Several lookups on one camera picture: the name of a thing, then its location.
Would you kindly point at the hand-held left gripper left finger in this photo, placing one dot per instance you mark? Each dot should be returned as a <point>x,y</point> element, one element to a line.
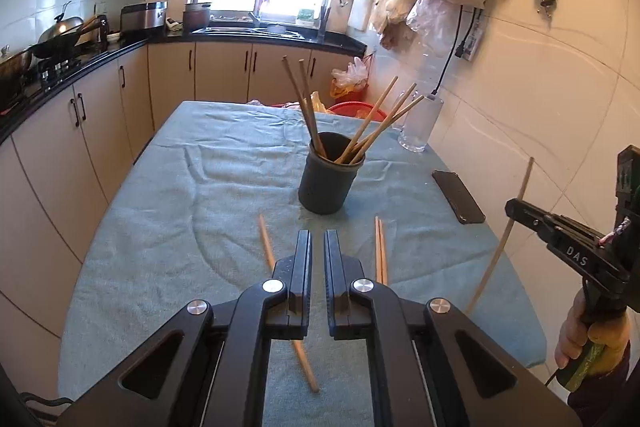
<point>303,277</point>

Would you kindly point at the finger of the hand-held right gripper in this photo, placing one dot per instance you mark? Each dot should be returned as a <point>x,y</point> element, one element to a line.
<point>565,239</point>

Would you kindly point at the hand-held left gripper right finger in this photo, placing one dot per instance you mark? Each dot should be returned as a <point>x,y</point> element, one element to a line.
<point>334,277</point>

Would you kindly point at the orange wooden chopstick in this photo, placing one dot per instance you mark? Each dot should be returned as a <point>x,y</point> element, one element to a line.
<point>312,107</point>
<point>369,117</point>
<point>385,117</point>
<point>266,239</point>
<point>384,257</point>
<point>378,252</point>
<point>301,104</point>
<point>391,122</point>

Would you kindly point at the pale wooden chopstick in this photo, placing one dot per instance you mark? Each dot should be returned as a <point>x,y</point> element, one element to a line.
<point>490,269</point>

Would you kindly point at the grey perforated utensil holder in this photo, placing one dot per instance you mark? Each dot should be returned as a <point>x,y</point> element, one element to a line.
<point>325,187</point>

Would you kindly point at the person's right forearm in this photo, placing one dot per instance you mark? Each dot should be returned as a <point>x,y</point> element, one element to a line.
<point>610,399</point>

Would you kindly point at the person's right hand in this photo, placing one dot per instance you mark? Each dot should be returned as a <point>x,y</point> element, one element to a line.
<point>607,337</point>

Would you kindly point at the smartphone in brown case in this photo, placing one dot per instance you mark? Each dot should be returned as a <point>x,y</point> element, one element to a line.
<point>457,197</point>

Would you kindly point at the blue-green table cloth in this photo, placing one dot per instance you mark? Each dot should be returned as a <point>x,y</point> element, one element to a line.
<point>200,207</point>

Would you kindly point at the red plastic bucket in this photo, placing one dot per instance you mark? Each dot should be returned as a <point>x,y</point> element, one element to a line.
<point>350,108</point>

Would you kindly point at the clear glass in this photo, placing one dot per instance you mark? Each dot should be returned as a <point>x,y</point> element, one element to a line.
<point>420,127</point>

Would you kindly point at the yellow plastic bag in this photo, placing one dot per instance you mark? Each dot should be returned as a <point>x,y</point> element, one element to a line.
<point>316,103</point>

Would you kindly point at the white orange plastic bag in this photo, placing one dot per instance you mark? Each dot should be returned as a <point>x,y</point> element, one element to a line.
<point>350,79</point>

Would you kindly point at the white power strip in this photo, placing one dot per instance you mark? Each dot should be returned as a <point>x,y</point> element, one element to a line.
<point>475,37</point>

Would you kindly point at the black kitchen countertop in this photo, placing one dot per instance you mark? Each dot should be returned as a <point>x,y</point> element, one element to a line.
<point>225,38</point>

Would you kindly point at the steel kitchen sink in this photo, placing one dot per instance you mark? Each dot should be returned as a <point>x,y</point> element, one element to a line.
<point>250,31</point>

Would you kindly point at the green white packet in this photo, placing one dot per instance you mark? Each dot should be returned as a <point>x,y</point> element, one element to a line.
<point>305,17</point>

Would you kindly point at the clear hanging plastic bag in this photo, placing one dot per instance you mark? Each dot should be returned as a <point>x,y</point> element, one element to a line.
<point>430,14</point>

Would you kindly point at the white cutting board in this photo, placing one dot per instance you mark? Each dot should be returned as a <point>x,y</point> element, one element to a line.
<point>361,7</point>

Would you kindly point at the brownish hanging plastic bag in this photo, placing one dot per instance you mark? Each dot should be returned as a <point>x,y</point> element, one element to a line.
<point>395,9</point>

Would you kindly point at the beige lower kitchen cabinets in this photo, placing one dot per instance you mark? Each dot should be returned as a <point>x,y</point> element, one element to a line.
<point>50,157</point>

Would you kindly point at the brown cooking pot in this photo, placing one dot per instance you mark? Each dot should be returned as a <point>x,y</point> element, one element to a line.
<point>197,16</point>

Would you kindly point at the stainless steel kitchen appliance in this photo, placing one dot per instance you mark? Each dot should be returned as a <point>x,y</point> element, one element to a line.
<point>142,18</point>

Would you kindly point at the black gas stove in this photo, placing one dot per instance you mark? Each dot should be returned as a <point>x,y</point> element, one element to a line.
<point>55,69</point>

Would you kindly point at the black wok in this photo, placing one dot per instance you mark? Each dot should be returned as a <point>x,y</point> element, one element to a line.
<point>57,39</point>

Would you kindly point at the steel cooking pot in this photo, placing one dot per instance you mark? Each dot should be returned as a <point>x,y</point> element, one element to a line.
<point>12,69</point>

